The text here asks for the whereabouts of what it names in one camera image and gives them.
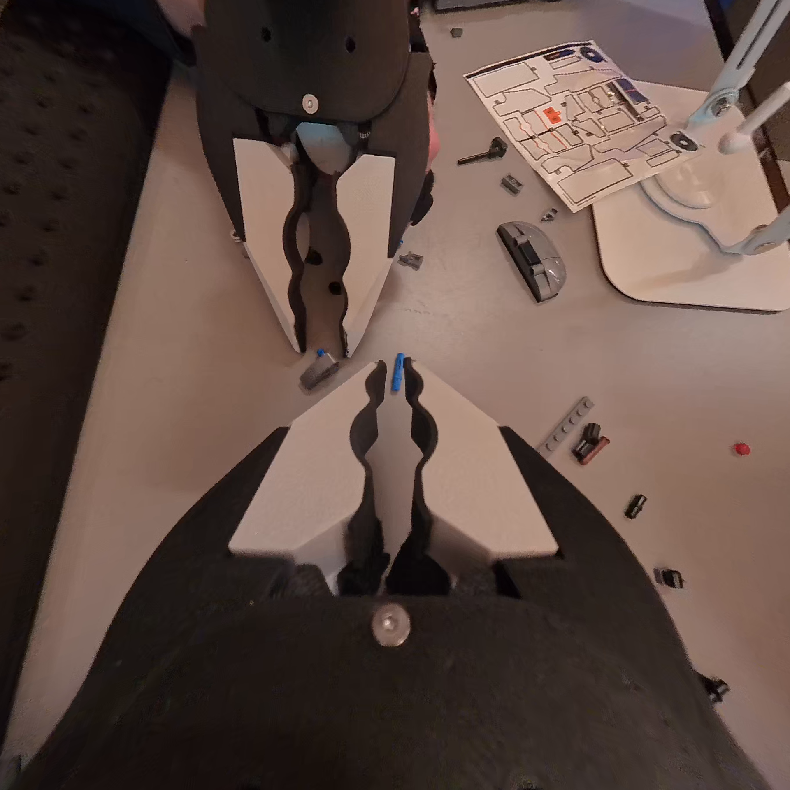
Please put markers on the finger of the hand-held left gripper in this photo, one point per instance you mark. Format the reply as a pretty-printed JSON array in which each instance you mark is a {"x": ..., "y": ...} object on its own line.
[
  {"x": 265, "y": 216},
  {"x": 370, "y": 216}
]

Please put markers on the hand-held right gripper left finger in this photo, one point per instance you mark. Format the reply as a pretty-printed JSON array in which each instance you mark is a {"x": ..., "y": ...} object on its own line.
[{"x": 296, "y": 494}]

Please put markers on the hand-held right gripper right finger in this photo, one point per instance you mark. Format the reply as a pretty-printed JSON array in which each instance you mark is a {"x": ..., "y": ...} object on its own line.
[{"x": 487, "y": 494}]

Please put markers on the small grey lego beam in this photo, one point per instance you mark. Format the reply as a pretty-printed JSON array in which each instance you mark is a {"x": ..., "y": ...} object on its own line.
[{"x": 318, "y": 373}]

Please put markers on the long grey lego plate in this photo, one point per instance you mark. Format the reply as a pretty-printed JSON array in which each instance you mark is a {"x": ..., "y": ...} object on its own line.
[{"x": 565, "y": 427}]

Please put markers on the black and brown lego connector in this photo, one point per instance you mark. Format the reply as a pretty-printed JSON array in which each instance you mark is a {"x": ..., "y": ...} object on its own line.
[{"x": 587, "y": 444}]

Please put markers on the black lego axle pin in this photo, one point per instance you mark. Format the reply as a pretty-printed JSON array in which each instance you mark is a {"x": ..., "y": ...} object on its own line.
[{"x": 497, "y": 147}]

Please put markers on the small dark grey lego plate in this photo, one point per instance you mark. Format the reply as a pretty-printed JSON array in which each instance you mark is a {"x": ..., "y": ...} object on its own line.
[{"x": 511, "y": 184}]

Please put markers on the short black lego connector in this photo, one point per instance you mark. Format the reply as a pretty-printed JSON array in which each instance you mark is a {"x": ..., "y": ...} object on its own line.
[{"x": 635, "y": 506}]

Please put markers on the grey curved lego panel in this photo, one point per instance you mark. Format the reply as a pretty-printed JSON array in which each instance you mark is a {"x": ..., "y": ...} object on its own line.
[{"x": 537, "y": 265}]

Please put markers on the small black and grey lego piece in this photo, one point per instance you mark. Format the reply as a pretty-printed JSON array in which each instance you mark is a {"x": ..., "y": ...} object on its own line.
[{"x": 669, "y": 577}]

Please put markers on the small red round lego stud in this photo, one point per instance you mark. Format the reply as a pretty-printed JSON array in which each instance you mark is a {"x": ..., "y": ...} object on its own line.
[{"x": 742, "y": 449}]

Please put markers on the black lego clip piece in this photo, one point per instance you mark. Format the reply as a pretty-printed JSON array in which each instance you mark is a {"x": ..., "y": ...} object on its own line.
[{"x": 714, "y": 688}]

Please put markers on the person's left hand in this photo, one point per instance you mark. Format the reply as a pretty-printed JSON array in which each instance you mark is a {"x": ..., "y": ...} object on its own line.
[{"x": 435, "y": 142}]

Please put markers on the black perforated board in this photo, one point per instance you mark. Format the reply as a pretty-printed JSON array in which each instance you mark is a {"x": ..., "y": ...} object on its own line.
[{"x": 62, "y": 247}]

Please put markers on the white sticker sheet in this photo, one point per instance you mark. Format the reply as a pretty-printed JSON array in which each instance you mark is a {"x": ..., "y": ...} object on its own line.
[{"x": 555, "y": 92}]

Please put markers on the white magnifier stand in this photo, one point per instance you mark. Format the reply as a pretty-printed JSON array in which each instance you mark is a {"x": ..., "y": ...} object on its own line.
[{"x": 679, "y": 265}]

